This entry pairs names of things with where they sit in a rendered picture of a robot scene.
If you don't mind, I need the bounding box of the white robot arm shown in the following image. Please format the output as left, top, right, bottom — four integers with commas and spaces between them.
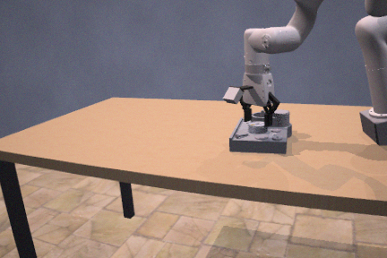
223, 0, 387, 118

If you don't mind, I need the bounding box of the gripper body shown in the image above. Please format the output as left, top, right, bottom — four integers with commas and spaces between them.
243, 72, 275, 107

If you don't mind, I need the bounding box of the silver gear with yellow arrow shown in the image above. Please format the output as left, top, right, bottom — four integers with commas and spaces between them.
248, 121, 268, 134

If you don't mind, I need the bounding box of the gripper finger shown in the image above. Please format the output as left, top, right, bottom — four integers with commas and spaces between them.
263, 92, 280, 127
239, 96, 252, 122

